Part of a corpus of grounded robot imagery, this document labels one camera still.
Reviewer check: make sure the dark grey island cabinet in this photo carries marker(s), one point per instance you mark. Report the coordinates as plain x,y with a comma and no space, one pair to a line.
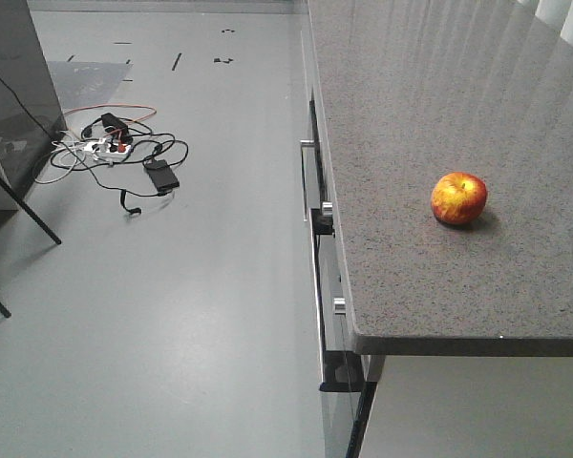
30,114

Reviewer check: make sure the black power adapter brick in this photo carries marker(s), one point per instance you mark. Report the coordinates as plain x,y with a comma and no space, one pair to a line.
162,175

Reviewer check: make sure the black chair leg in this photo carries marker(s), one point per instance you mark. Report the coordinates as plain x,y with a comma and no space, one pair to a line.
29,211

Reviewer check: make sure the red yellow apple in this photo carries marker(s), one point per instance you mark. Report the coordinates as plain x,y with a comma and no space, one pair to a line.
458,198

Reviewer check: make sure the small black adapter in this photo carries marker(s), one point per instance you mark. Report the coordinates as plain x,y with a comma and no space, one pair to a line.
110,122

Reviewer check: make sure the black built-in oven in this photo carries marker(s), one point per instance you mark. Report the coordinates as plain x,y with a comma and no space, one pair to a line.
345,394

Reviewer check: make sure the silver oven handle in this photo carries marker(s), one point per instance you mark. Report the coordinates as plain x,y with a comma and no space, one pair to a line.
308,174

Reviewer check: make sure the silver oven knob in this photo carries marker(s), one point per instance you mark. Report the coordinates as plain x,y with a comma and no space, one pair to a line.
339,306
326,208

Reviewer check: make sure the white power strip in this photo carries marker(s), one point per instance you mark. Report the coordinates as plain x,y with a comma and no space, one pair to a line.
107,150

